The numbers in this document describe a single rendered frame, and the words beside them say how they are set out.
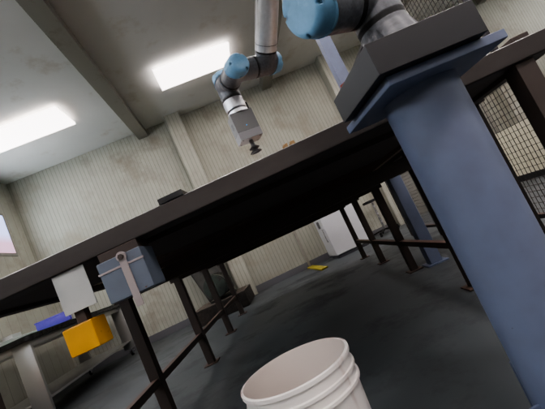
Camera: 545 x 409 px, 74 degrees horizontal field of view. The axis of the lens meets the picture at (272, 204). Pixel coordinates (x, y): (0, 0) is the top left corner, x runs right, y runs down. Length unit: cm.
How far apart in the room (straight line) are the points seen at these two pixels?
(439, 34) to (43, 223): 766
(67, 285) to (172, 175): 624
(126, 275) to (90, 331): 18
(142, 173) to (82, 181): 112
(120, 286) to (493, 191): 95
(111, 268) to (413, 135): 86
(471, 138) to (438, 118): 8
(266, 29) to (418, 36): 63
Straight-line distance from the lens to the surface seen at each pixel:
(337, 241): 643
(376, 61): 74
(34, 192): 819
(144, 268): 110
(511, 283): 87
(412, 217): 317
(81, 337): 121
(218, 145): 743
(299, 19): 87
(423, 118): 84
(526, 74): 134
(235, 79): 129
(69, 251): 122
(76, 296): 123
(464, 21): 85
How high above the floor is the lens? 67
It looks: 6 degrees up
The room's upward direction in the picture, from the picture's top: 25 degrees counter-clockwise
